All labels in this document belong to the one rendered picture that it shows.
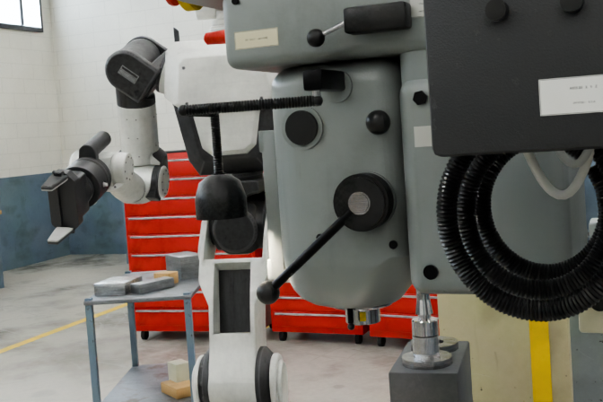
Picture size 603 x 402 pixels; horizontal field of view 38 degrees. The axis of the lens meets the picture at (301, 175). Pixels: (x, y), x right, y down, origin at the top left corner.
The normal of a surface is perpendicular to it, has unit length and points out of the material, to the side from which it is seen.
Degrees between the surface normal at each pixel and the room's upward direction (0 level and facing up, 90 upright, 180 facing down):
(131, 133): 109
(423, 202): 90
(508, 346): 90
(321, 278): 118
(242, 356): 65
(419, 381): 90
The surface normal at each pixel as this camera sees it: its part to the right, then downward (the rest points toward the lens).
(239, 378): -0.18, -0.22
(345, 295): -0.27, 0.63
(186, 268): 0.52, 0.01
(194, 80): -0.07, 0.11
